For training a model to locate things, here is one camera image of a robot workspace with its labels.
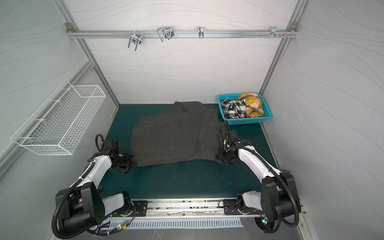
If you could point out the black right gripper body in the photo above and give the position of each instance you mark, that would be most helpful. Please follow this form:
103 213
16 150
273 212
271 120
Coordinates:
227 153

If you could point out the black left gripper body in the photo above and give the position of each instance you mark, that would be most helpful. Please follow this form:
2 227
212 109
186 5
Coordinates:
120 159

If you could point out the dark grey striped shirt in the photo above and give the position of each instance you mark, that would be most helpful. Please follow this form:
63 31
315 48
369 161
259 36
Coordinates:
189 131

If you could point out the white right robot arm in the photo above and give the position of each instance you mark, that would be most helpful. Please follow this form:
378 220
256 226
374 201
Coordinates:
276 203

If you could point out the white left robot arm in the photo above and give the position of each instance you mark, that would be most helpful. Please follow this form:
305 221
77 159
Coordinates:
80 208

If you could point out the black white plaid shirt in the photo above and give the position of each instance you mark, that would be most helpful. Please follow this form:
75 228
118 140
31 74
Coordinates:
235 109

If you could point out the teal plastic basket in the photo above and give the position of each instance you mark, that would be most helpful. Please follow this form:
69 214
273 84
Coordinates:
247 120

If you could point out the yellow plaid shirt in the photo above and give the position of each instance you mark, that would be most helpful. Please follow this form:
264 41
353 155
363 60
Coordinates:
254 105

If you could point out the black round cooling fan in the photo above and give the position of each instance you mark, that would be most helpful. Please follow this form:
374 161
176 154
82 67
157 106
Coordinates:
267 227

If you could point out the metal u-bolt clamp left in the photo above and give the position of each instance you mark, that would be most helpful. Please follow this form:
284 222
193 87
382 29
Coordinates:
135 40

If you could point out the metal u-bolt clamp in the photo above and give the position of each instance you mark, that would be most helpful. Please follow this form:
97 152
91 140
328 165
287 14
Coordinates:
135 40
165 33

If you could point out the metal u-bolt clamp middle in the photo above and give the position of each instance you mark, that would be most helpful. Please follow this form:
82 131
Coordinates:
165 33

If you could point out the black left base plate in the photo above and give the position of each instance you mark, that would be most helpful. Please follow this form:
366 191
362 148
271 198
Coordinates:
138 209

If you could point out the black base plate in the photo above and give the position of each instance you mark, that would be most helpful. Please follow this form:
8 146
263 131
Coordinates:
138 209
237 207

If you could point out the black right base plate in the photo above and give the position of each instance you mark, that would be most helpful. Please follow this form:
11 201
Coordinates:
237 207

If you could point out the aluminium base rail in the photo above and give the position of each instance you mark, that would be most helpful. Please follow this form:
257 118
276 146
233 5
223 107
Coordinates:
186 208

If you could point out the white wire basket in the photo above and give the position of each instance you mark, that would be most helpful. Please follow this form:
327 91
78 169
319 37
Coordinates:
58 125

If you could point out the white slotted cable duct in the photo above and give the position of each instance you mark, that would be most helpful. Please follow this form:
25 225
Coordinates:
197 223

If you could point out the aluminium top rail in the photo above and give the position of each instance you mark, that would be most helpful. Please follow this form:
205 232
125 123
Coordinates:
179 34

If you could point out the small metal ring clamp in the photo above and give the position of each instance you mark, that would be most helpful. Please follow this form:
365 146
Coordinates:
201 32

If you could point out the metal bracket clamp right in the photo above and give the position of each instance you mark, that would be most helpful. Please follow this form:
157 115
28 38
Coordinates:
273 34

